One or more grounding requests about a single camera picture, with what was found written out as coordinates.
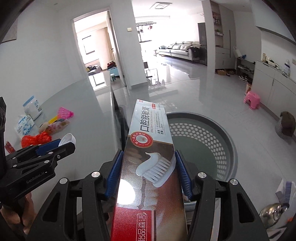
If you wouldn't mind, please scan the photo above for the red plastic bag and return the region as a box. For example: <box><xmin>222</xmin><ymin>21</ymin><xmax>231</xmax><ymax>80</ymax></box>
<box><xmin>21</xmin><ymin>132</ymin><xmax>52</xmax><ymax>148</ymax></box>

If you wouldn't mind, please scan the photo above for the white round cap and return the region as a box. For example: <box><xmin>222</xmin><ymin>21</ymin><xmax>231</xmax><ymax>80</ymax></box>
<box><xmin>58</xmin><ymin>133</ymin><xmax>76</xmax><ymax>147</ymax></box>

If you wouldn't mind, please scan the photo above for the pink shuttlecock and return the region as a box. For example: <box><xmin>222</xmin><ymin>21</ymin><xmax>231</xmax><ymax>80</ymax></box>
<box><xmin>57</xmin><ymin>107</ymin><xmax>74</xmax><ymax>119</ymax></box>

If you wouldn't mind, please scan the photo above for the red toothpaste box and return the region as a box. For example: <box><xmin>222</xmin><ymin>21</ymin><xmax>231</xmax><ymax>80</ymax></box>
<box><xmin>110</xmin><ymin>99</ymin><xmax>187</xmax><ymax>240</ymax></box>

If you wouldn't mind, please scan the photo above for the beige fluffy round pouch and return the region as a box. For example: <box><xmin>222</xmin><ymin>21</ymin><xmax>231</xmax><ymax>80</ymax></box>
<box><xmin>38</xmin><ymin>122</ymin><xmax>49</xmax><ymax>133</ymax></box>

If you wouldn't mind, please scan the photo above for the pink snack wrapper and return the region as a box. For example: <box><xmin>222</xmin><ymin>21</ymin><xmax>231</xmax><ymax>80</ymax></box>
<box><xmin>45</xmin><ymin>119</ymin><xmax>70</xmax><ymax>135</ymax></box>

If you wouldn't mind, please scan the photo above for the yellow plastic bowl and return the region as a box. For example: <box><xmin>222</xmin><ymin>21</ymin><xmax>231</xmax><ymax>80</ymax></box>
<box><xmin>48</xmin><ymin>115</ymin><xmax>58</xmax><ymax>124</ymax></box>

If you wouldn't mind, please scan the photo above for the grey perforated trash basket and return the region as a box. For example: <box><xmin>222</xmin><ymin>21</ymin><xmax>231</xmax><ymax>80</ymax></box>
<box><xmin>166</xmin><ymin>112</ymin><xmax>238</xmax><ymax>182</ymax></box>

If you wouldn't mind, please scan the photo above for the person's left hand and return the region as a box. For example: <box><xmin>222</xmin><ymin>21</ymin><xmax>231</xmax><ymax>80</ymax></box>
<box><xmin>1</xmin><ymin>192</ymin><xmax>36</xmax><ymax>237</ymax></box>

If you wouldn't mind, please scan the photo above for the red soda can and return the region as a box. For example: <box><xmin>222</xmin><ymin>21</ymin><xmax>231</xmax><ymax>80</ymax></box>
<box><xmin>4</xmin><ymin>141</ymin><xmax>16</xmax><ymax>154</ymax></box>

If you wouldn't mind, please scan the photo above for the white blue tissue pack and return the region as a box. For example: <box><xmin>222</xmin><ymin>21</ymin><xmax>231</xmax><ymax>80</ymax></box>
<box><xmin>15</xmin><ymin>115</ymin><xmax>35</xmax><ymax>139</ymax></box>

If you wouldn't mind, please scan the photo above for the white jar blue lid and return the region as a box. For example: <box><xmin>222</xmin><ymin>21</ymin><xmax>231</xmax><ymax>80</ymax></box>
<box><xmin>23</xmin><ymin>95</ymin><xmax>42</xmax><ymax>121</ymax></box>

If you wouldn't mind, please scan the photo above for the steel kettle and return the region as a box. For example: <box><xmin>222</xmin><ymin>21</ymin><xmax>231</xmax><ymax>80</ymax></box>
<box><xmin>259</xmin><ymin>203</ymin><xmax>290</xmax><ymax>229</ymax></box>

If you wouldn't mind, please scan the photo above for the pink plastic stool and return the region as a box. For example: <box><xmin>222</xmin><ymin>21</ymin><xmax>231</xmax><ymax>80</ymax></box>
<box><xmin>243</xmin><ymin>91</ymin><xmax>260</xmax><ymax>110</ymax></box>

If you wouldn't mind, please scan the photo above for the cardboard box on floor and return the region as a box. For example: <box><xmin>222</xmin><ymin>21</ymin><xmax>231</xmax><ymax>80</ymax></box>
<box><xmin>216</xmin><ymin>69</ymin><xmax>228</xmax><ymax>76</ymax></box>

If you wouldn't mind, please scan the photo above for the brown plush on basket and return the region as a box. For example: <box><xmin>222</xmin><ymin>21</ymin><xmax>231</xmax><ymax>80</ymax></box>
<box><xmin>275</xmin><ymin>111</ymin><xmax>295</xmax><ymax>139</ymax></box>

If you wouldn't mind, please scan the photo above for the open shoe rack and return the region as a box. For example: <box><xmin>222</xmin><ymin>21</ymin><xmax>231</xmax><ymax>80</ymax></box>
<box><xmin>235</xmin><ymin>57</ymin><xmax>255</xmax><ymax>84</ymax></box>

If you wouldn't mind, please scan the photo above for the white sideboard cabinet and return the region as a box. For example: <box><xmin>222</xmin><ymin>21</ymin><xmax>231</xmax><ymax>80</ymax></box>
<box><xmin>251</xmin><ymin>61</ymin><xmax>295</xmax><ymax>117</ymax></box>

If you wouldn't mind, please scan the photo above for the grey sofa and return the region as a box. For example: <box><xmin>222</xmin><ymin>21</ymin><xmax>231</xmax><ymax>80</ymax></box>
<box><xmin>158</xmin><ymin>41</ymin><xmax>201</xmax><ymax>61</ymax></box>

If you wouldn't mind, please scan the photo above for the dark refrigerator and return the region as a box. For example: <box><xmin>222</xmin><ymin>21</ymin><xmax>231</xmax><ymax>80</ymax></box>
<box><xmin>198</xmin><ymin>23</ymin><xmax>207</xmax><ymax>65</ymax></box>

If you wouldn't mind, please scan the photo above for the white bottle on cabinet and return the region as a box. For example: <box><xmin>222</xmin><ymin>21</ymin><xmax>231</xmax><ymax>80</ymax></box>
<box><xmin>282</xmin><ymin>59</ymin><xmax>290</xmax><ymax>77</ymax></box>

